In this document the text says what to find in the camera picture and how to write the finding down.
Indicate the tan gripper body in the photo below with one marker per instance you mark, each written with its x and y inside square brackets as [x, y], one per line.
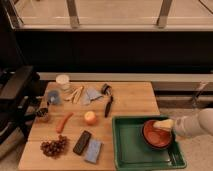
[166, 125]

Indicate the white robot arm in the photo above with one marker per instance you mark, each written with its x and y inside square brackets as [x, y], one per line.
[189, 126]

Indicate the white paper cup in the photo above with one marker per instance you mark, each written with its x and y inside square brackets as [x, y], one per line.
[64, 81]

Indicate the small dark cup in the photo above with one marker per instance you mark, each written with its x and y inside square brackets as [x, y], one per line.
[42, 115]

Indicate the red bowl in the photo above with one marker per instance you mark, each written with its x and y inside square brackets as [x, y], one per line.
[154, 137]

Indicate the green plastic tray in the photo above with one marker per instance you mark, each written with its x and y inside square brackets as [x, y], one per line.
[132, 153]

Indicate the orange apple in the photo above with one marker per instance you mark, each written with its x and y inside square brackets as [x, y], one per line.
[90, 118]

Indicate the blue sponge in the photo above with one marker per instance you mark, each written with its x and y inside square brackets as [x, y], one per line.
[93, 151]

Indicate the blue grey cloth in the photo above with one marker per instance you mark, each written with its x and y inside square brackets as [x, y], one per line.
[90, 95]

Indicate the black rectangular block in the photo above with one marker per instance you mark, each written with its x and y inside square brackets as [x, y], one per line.
[82, 142]

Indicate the wooden cutting board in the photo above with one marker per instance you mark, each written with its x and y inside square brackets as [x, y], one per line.
[130, 99]

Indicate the bunch of dark grapes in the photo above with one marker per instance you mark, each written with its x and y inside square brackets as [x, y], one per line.
[54, 148]

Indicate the black chair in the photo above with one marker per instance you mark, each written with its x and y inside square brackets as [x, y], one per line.
[17, 90]

